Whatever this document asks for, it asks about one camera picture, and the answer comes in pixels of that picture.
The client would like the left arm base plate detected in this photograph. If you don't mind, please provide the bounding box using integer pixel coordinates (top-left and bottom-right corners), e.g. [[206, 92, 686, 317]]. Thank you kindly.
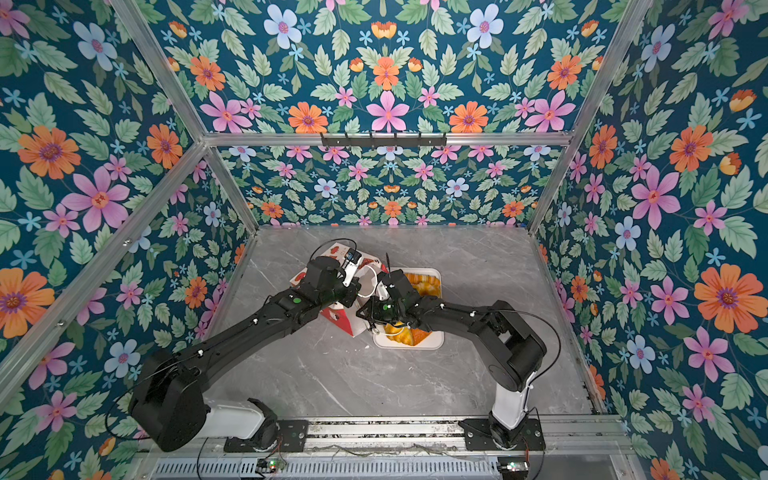
[[224, 420, 309, 453]]

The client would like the curved croissant fake bread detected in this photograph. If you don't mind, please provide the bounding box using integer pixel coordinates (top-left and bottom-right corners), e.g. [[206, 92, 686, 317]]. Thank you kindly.
[[384, 324, 414, 346]]

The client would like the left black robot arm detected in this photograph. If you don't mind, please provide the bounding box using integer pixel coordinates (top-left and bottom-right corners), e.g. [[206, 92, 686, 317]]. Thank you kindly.
[[128, 251, 362, 452]]

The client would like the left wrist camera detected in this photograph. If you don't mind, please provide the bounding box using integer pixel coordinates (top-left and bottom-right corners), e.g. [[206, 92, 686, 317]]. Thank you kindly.
[[342, 248, 363, 287]]

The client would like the long yellow fake bread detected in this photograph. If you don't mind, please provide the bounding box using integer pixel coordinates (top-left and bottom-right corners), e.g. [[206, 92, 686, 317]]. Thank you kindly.
[[406, 272, 442, 297]]

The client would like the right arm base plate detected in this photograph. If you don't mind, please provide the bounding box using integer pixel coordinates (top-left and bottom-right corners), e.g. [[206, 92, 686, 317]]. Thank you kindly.
[[458, 416, 546, 451]]

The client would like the orange triangular fake pastry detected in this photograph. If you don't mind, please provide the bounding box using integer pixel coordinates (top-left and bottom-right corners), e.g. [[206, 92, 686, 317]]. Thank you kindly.
[[410, 329, 430, 346]]

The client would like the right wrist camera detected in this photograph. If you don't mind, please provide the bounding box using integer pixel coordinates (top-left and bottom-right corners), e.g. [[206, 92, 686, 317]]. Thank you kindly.
[[375, 272, 391, 301]]

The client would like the white rectangular tray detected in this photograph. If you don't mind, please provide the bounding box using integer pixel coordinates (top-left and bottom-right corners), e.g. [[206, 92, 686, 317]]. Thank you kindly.
[[372, 267, 444, 351]]

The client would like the aluminium front rail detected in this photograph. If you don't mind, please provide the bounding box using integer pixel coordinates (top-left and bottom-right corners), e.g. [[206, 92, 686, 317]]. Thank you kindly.
[[168, 413, 634, 458]]

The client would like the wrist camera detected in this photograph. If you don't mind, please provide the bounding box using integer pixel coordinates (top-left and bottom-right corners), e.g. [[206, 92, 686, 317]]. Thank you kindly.
[[375, 272, 391, 301], [342, 248, 363, 287]]

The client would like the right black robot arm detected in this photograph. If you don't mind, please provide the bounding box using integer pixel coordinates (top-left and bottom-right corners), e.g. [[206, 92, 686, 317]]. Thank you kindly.
[[358, 270, 547, 432]]

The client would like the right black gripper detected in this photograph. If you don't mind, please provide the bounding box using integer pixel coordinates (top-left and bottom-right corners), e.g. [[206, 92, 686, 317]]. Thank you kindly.
[[355, 296, 407, 324]]

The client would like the red and white paper bag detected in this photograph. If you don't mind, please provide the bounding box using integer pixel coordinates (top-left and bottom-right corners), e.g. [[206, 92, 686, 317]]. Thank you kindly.
[[310, 238, 384, 337]]

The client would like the black hook rail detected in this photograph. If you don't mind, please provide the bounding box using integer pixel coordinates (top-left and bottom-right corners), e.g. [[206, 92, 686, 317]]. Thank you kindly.
[[320, 133, 448, 148]]

